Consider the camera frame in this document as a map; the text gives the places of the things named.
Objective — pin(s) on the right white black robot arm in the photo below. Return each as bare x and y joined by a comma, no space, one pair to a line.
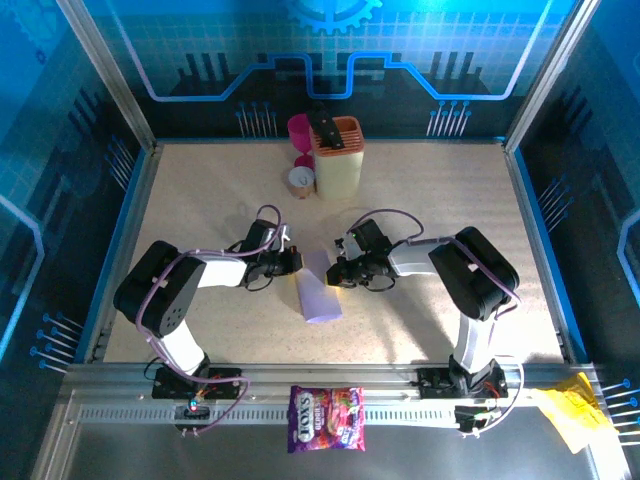
475,270

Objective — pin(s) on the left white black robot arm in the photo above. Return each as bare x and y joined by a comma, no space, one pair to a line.
165,290

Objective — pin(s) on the small tan can white lid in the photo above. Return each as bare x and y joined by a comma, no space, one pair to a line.
301,182

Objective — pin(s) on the beige knife block orange top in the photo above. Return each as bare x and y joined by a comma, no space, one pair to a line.
340,175

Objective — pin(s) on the pink plastic goblet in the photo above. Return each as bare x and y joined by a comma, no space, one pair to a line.
299,132

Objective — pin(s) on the purple candy bag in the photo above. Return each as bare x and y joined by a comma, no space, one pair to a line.
325,420

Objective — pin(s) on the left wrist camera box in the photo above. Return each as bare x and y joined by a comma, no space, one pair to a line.
281,237

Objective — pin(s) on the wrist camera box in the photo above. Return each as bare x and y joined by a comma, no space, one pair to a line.
347,247
281,237

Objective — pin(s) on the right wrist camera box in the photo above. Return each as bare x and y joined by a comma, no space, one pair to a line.
347,247

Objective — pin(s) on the aluminium front rail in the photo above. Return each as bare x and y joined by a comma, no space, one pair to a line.
325,372

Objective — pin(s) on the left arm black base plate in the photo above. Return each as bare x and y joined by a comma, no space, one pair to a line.
225,385

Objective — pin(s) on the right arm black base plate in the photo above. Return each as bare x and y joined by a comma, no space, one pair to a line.
435,385

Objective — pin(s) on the left aluminium side rail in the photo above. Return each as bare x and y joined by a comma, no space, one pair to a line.
129,235

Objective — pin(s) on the aluminium side rail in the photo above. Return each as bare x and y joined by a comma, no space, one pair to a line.
129,235
532,235

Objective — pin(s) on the right aluminium side rail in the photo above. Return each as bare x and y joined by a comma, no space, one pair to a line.
532,235

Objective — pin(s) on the left aluminium frame post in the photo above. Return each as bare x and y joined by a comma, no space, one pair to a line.
109,75

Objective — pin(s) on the aluminium frame post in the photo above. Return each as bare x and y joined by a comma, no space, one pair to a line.
547,75
109,75

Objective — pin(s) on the right aluminium frame post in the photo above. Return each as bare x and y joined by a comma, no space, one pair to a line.
547,75

